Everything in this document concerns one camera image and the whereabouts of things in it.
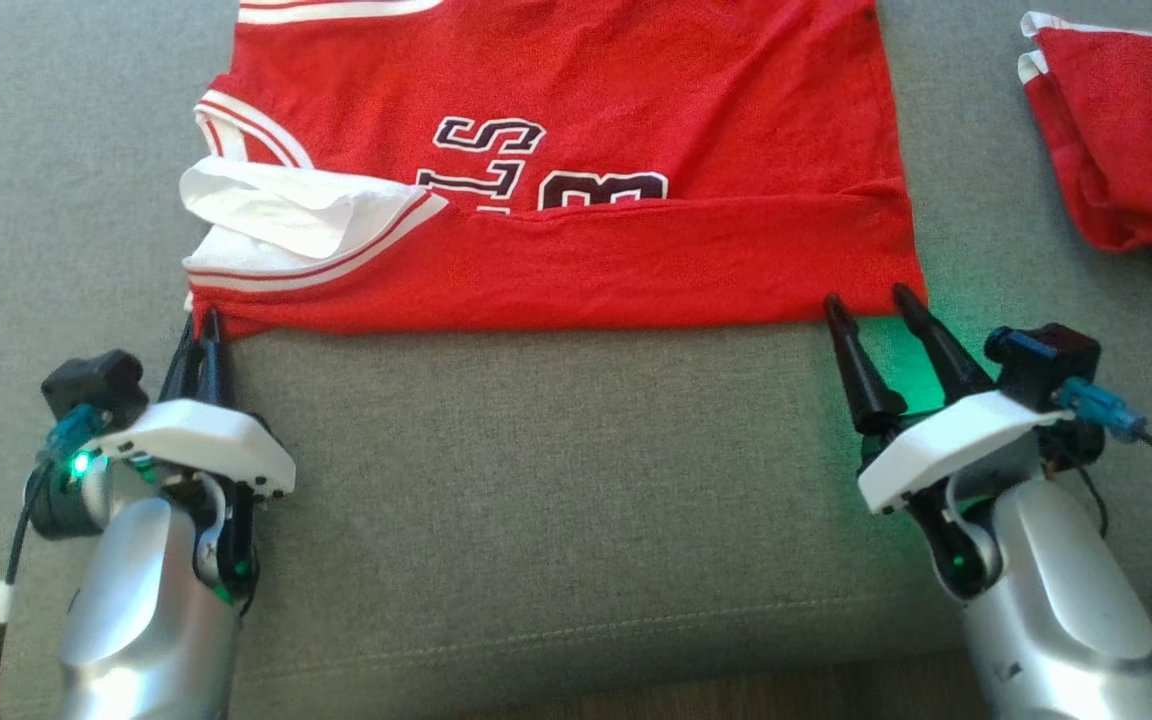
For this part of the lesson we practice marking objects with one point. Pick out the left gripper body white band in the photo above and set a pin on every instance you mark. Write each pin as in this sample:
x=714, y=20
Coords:
x=206, y=445

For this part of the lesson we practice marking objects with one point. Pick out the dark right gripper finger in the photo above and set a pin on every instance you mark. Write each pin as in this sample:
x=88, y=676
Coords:
x=941, y=360
x=864, y=385

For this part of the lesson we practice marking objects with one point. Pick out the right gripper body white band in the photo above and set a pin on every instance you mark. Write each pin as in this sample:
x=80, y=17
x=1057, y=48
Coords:
x=956, y=440

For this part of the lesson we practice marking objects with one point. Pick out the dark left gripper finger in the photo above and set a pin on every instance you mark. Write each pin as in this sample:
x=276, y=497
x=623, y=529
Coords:
x=184, y=375
x=216, y=370

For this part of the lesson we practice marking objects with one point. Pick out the red shorts with white trim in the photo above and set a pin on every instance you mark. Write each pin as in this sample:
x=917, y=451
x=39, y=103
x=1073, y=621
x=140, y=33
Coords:
x=1136, y=150

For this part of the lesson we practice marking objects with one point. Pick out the red and white basketball jersey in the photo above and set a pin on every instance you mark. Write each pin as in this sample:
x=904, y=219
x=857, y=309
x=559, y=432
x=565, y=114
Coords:
x=586, y=270

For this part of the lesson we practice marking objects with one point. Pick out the large grey sofa seat cushion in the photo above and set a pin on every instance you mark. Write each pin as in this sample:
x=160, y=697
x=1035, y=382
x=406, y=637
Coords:
x=556, y=480

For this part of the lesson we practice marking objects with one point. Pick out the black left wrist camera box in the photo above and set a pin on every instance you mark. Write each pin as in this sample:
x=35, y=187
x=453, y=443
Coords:
x=96, y=385

